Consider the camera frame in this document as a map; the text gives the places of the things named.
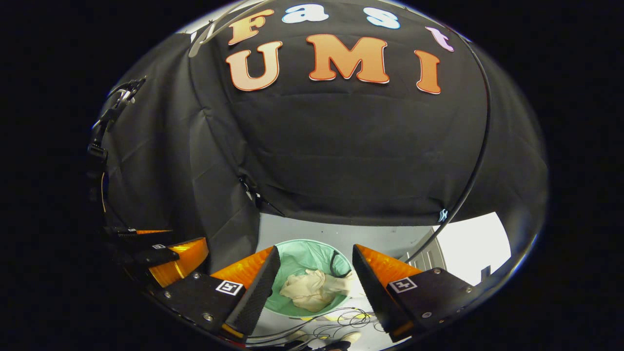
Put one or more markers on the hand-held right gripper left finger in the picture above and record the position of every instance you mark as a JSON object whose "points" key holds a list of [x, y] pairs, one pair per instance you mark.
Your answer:
{"points": [[256, 292]]}

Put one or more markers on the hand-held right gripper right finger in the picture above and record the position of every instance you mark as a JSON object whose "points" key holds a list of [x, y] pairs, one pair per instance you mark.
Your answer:
{"points": [[375, 297]]}

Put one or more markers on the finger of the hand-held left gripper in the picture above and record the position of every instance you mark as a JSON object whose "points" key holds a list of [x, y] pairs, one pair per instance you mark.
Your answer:
{"points": [[146, 232], [185, 256]]}

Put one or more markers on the cream collared shirt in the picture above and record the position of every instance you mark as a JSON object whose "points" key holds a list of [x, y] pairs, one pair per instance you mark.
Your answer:
{"points": [[307, 292]]}

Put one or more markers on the green laundry hamper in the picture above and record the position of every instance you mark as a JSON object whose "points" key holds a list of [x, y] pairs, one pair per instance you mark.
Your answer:
{"points": [[302, 258]]}

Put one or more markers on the white paper sheet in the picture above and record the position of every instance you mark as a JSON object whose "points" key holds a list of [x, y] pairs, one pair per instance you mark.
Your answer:
{"points": [[477, 243]]}

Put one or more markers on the black backdrop cloth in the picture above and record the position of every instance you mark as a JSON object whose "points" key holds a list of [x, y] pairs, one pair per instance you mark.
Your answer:
{"points": [[341, 146]]}

